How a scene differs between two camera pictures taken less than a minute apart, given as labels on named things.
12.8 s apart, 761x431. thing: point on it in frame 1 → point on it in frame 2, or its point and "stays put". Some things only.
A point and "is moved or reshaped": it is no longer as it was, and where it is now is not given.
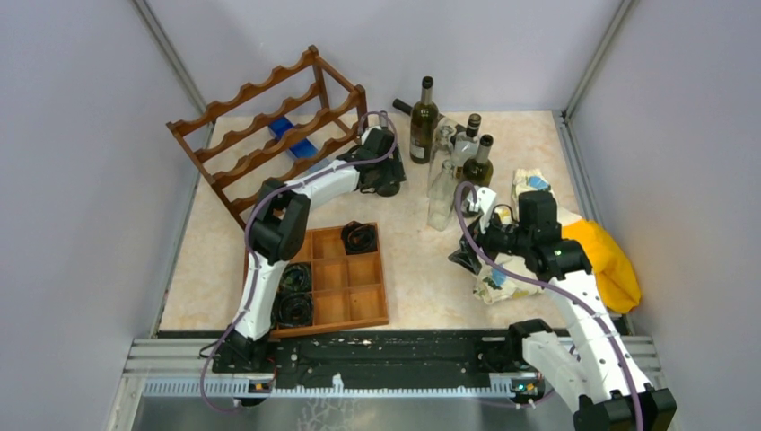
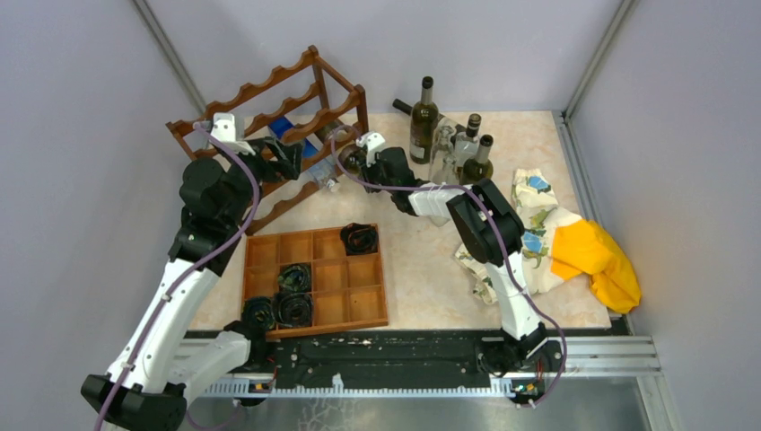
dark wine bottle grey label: x=424 y=123 stays put
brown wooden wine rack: x=292 y=117 stays put
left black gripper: x=373 y=185 → x=288 y=162
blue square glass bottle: x=304 y=149 stays put
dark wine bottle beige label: x=395 y=174 is moved or reshaped
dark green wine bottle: x=479 y=171 stays put
